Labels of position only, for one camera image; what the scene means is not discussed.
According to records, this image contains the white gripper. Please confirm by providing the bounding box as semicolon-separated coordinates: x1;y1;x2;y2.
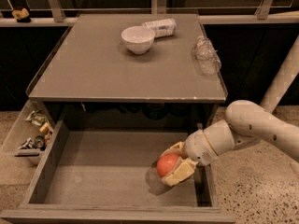
162;130;218;187

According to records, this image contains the red apple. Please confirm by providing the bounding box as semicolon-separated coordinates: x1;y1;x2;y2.
156;154;179;177

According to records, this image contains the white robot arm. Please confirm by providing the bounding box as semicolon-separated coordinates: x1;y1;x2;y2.
156;37;299;187

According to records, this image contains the grey open drawer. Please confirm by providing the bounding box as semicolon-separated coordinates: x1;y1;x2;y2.
1;121;235;224

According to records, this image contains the clear plastic bottle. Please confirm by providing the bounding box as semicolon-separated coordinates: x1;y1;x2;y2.
194;35;221;76

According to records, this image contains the grey cabinet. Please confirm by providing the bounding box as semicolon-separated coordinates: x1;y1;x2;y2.
25;13;229;133

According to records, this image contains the white bowl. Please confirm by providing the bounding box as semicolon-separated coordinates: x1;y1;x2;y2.
121;26;155;54

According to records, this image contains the white snack package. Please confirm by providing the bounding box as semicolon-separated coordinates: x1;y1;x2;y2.
142;19;177;38

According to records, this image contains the green crumpled wrapper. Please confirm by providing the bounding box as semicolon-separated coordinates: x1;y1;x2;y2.
25;110;48;127

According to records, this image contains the clear plastic trash bin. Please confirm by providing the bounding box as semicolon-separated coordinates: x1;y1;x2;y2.
1;100;55;165

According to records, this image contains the metal window railing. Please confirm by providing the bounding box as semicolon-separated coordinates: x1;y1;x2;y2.
0;0;299;24

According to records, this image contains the yellow black object on ledge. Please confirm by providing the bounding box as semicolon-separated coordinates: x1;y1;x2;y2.
12;7;31;22

